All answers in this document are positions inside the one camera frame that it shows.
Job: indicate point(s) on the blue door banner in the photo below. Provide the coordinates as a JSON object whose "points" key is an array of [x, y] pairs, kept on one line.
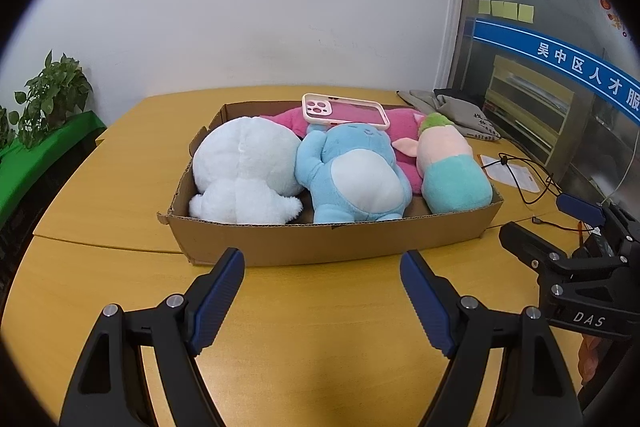
{"points": [[575, 62]]}

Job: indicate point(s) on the blue plush toy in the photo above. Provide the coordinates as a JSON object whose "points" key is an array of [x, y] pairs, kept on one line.
{"points": [[345, 147]]}

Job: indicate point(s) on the white plush toy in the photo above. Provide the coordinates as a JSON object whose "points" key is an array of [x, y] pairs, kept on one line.
{"points": [[240, 162]]}

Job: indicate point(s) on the pink and teal plush toy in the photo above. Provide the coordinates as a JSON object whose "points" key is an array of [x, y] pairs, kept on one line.
{"points": [[450, 187]]}

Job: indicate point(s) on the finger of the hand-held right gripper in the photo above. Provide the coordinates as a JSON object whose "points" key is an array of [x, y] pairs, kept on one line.
{"points": [[525, 244], [580, 207]]}

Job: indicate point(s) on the person's right hand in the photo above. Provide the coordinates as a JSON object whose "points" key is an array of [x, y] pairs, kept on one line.
{"points": [[590, 357]]}

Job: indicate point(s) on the pink phone case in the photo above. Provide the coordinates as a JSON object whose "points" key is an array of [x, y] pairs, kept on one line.
{"points": [[345, 113]]}

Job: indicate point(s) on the white paper sheet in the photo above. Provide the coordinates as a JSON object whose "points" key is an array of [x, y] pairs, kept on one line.
{"points": [[520, 177]]}

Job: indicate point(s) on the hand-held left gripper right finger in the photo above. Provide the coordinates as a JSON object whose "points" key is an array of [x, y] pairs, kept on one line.
{"points": [[425, 302]]}

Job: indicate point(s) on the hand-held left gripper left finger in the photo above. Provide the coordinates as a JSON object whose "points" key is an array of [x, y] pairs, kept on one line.
{"points": [[220, 302]]}

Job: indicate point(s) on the yellow sticky note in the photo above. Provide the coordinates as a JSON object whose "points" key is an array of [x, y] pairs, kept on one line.
{"points": [[504, 9], [525, 13], [484, 7]]}

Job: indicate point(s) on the red window decal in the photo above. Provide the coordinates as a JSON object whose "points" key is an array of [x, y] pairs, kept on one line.
{"points": [[612, 14]]}

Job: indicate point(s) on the dark cloth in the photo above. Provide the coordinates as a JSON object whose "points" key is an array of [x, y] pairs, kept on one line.
{"points": [[455, 96]]}

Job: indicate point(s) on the beige slatted rack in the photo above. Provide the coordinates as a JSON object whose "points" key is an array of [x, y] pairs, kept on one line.
{"points": [[535, 107]]}

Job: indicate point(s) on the green potted plant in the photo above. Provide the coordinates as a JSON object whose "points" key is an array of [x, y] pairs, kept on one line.
{"points": [[55, 92]]}

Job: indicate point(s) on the cardboard box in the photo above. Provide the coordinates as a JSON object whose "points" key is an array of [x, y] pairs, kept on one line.
{"points": [[325, 242]]}

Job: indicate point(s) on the grey printed cloth bag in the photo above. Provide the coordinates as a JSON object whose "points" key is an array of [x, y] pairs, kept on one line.
{"points": [[470, 121]]}

